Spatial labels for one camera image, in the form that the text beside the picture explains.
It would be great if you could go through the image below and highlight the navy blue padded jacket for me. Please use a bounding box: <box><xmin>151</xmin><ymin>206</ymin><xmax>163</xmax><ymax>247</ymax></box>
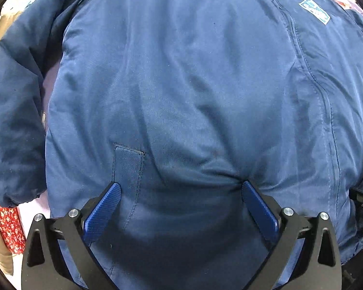
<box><xmin>0</xmin><ymin>0</ymin><xmax>363</xmax><ymax>290</ymax></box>

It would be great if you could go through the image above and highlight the red floral folded cloth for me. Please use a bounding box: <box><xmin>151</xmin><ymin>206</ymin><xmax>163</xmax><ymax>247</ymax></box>
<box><xmin>0</xmin><ymin>206</ymin><xmax>26</xmax><ymax>255</ymax></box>

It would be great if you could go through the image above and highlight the purple floral bed sheet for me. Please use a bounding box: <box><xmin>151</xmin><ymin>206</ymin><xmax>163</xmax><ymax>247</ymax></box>
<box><xmin>0</xmin><ymin>0</ymin><xmax>110</xmax><ymax>217</ymax></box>

